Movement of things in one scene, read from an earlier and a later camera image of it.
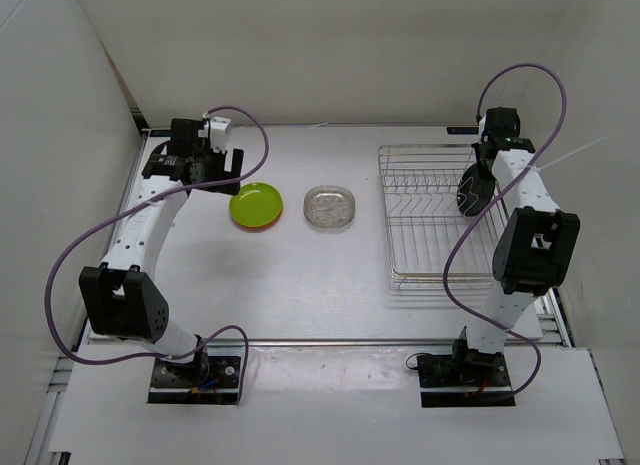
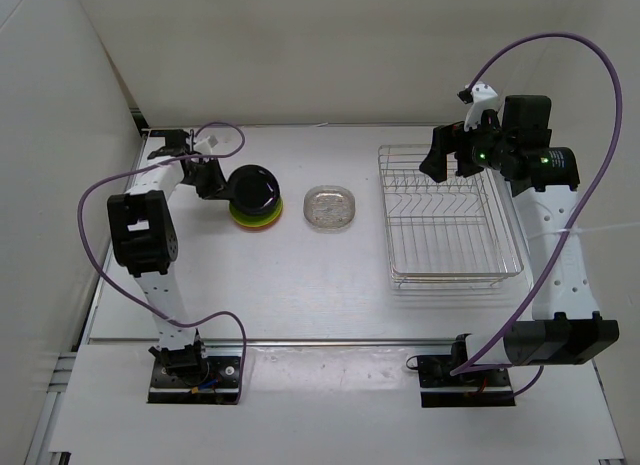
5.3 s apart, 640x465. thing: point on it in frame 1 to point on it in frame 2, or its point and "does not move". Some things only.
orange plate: (254, 229) does not move
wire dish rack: (430, 239) does not move
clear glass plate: (330, 208) does not move
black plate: (474, 193) to (255, 189)
